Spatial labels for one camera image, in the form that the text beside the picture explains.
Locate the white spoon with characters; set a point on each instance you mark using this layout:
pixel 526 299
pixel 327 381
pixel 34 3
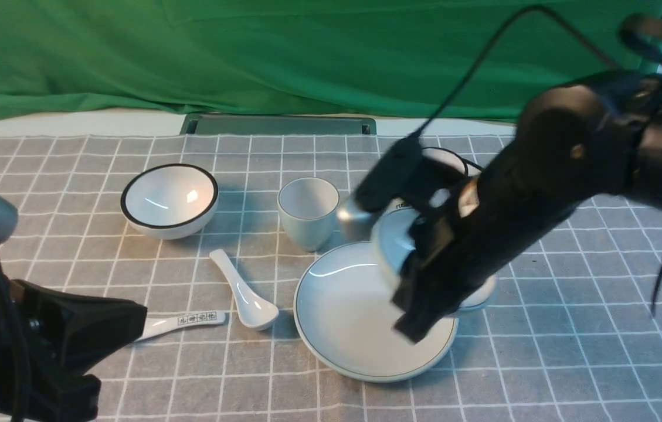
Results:
pixel 155 327

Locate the green backdrop cloth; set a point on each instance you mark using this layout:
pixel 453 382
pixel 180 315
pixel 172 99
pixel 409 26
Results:
pixel 394 58

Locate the shallow grey-rimmed white bowl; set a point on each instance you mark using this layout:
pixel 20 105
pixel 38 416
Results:
pixel 392 244

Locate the grey metal table bracket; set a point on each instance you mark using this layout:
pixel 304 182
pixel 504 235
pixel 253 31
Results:
pixel 217 124

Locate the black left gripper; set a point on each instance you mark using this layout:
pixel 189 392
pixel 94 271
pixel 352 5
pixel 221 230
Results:
pixel 67 335

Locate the large grey-rimmed white plate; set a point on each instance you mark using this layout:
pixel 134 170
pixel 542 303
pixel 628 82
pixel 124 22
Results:
pixel 343 314

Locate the black-rimmed cartoon plate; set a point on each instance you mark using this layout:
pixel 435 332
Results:
pixel 470 168

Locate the plain white ceramic spoon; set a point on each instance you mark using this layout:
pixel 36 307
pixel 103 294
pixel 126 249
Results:
pixel 254 311

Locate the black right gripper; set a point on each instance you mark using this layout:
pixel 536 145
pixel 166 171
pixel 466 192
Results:
pixel 474 234

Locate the black-rimmed white bowl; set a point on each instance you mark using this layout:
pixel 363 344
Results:
pixel 170 202

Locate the black-rimmed white cup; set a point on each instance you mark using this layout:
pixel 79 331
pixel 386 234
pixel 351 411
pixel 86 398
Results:
pixel 447 157

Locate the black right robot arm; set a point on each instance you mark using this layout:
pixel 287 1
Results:
pixel 571 143

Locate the pale grey cup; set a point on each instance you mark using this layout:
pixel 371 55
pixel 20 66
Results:
pixel 307 211

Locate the grey checked tablecloth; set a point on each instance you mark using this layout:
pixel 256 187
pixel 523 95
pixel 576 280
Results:
pixel 566 337

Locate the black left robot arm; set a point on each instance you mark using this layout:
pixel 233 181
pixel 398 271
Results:
pixel 67 334

